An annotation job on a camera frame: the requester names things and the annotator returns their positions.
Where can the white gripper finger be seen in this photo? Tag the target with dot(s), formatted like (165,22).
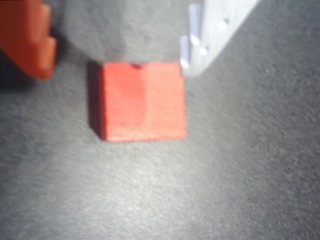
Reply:
(215,27)

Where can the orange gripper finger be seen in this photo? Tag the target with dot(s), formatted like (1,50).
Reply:
(22,32)

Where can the red wooden cube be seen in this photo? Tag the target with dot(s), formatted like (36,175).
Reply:
(142,102)

